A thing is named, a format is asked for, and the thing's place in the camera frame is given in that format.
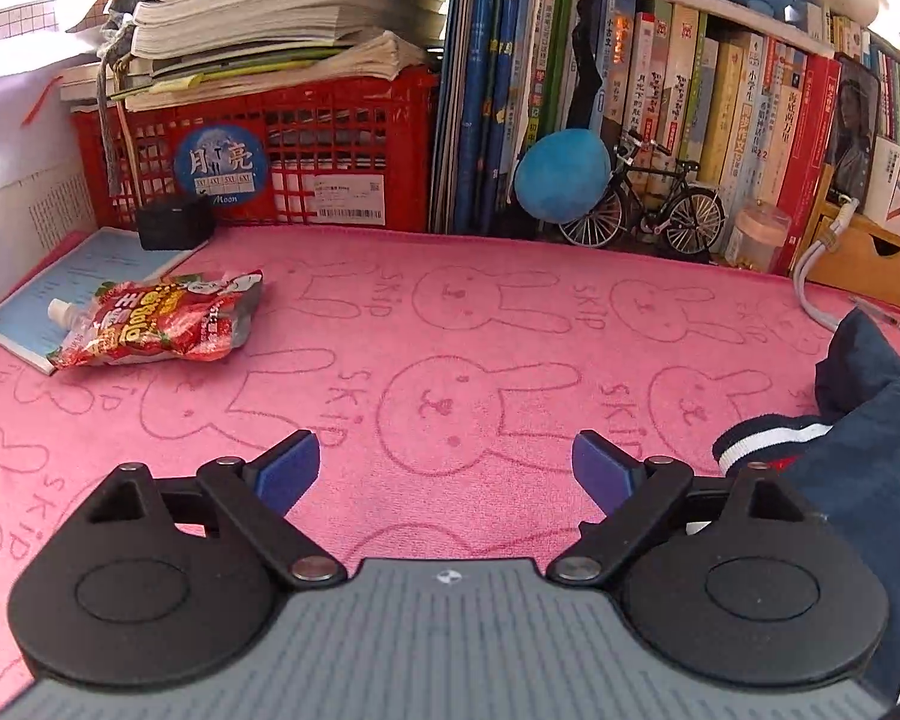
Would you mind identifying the miniature bicycle model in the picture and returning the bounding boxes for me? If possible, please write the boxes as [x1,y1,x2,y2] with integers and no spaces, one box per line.
[557,129,727,263]

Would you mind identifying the white charging cable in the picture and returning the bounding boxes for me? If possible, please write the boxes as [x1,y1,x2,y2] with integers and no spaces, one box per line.
[793,195,860,335]

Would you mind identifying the orange ribbon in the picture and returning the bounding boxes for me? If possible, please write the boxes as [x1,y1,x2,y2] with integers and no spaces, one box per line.
[21,75,65,127]

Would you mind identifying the small black box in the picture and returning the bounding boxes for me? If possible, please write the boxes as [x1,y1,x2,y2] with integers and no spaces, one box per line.
[135,196,217,252]

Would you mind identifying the red snack pouch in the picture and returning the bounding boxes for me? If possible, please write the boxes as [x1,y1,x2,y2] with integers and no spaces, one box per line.
[47,270,265,370]

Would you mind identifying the smartphone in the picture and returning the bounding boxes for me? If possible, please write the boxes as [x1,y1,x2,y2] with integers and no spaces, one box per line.
[825,54,882,203]

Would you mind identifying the small clear jar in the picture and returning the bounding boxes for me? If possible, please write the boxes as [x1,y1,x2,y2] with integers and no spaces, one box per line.
[724,199,792,275]

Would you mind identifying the navy white red jacket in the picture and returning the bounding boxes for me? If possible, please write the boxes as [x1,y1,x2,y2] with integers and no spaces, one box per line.
[711,307,900,706]

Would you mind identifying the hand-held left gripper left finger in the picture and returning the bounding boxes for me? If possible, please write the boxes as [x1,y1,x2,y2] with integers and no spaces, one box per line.
[90,429,347,590]

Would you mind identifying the red plastic crate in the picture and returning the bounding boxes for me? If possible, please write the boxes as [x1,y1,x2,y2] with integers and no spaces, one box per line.
[71,66,442,230]

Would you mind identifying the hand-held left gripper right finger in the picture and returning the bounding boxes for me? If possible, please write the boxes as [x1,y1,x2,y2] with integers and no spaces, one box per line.
[547,429,803,587]

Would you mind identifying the light blue notebook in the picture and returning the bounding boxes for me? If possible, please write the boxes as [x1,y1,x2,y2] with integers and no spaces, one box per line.
[0,227,209,376]

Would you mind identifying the wooden drawer organizer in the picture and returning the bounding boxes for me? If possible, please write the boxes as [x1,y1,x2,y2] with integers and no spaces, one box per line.
[791,165,900,316]

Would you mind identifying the black hanging strap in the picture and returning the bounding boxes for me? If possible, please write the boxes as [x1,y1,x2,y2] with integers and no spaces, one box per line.
[566,0,623,132]

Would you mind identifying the pen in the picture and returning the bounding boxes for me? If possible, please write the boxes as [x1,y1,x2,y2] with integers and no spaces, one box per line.
[849,296,900,344]

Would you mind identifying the row of books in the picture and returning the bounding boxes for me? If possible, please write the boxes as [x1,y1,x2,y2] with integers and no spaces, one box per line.
[427,0,900,278]

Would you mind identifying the grey woven strap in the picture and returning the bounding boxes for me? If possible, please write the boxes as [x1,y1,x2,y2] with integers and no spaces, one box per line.
[94,15,140,200]

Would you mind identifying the stack of paper booklets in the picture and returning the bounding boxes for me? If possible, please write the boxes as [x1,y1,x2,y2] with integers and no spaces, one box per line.
[60,0,451,113]

